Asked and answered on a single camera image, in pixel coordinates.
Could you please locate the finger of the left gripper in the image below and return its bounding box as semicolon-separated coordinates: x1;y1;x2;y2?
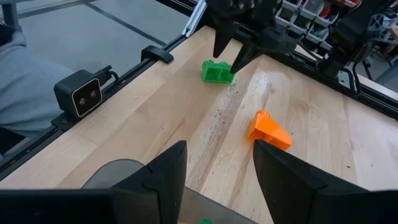
212;14;240;59
229;26;299;75

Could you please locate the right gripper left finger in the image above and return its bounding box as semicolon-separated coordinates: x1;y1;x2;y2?
0;139;188;224

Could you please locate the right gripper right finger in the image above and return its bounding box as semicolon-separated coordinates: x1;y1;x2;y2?
253;139;398;224

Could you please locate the green notched block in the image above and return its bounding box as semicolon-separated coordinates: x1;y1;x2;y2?
201;59;236;84

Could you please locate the silver aluminium bar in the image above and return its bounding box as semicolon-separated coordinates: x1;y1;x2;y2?
182;0;208;37

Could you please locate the smoky transparent tray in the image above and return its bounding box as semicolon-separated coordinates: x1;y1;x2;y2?
82;158;257;224

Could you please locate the grey parts drawer cabinet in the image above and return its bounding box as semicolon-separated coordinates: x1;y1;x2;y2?
275;0;361;52

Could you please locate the orange peg block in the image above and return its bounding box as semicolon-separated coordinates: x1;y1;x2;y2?
247;110;293;152

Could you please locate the person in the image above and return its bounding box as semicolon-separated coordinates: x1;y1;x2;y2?
0;23;74;138

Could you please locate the black table frame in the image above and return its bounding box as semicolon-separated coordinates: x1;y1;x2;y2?
0;0;398;181

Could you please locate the black camera cable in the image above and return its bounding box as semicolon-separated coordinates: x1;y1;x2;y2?
95;65;121;83

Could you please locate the silver camera box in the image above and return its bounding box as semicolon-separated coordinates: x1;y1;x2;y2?
53;68;104;119

